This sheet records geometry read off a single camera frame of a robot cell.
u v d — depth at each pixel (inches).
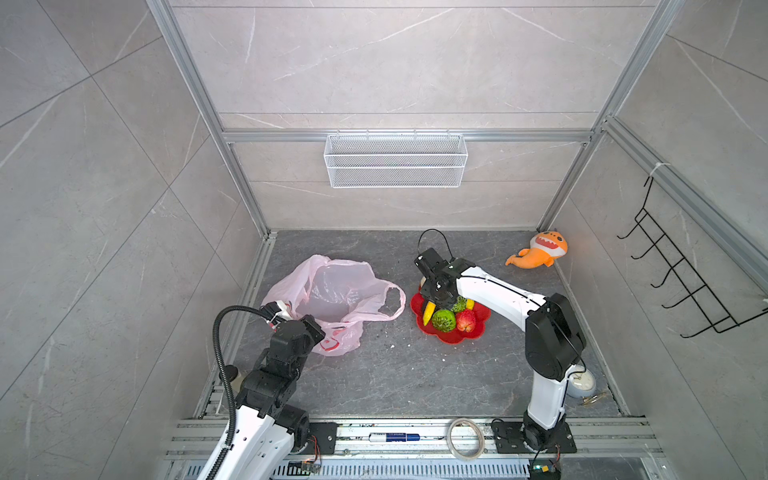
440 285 25.9
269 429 19.4
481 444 28.5
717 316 23.8
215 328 20.3
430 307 35.0
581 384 30.8
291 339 21.3
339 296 38.5
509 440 28.7
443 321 34.6
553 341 19.0
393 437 28.7
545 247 41.2
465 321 34.6
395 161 39.6
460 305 34.6
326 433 28.9
